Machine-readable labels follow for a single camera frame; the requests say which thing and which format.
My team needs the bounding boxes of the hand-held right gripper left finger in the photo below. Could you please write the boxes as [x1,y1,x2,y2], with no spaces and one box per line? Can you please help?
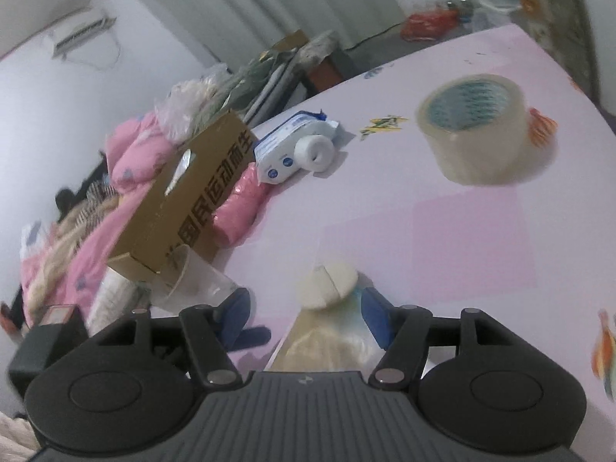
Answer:
[101,289,270,388]

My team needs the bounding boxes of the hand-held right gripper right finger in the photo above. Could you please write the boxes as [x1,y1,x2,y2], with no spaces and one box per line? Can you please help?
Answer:
[362,289,511,388]

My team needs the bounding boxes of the clear plastic cup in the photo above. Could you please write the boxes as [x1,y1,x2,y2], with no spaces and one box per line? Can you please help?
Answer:
[154,245,239,313]

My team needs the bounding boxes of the white cotton pad packet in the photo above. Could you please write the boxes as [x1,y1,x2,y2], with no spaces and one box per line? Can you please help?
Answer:
[269,260,386,373]

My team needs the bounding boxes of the pink plastic bag roll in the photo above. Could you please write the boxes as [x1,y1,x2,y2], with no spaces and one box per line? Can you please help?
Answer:
[213,164,270,246]

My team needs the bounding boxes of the brown cardboard box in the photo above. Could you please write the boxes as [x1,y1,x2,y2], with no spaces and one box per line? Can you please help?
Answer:
[106,110,256,285]

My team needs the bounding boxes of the white blue wet wipes pack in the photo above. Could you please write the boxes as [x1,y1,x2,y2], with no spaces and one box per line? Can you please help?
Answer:
[253,108,342,186]

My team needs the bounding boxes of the white patterned mattress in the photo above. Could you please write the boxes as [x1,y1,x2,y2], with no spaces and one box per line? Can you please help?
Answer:
[89,269,155,328]

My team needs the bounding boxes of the white gauze roll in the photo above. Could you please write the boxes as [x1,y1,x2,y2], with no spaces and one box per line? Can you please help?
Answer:
[295,134,336,174]

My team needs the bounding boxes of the pink quilt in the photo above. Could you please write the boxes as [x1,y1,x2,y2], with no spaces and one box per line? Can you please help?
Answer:
[22,110,174,318]

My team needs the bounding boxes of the clear packing tape roll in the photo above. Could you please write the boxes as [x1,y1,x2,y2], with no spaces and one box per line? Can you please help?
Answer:
[416,74,535,186]

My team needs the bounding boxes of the clear crumpled plastic bag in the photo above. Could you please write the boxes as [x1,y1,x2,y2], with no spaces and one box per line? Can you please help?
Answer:
[154,70,232,142]

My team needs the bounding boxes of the grey patterned blanket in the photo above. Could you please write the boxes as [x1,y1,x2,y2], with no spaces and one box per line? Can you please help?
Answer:
[212,29,338,121]

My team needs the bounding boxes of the red snack bag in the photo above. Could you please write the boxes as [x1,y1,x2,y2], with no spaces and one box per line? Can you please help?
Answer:
[401,7,463,42]

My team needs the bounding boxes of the white air conditioner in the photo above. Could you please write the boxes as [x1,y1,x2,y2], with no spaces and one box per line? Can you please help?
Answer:
[52,7,119,59]

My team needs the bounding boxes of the grey curtain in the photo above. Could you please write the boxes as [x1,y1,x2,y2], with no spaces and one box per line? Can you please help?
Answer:
[120,0,405,65]

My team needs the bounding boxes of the orange patterned folding board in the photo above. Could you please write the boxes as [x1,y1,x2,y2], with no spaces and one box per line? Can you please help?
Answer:
[503,0,593,87]

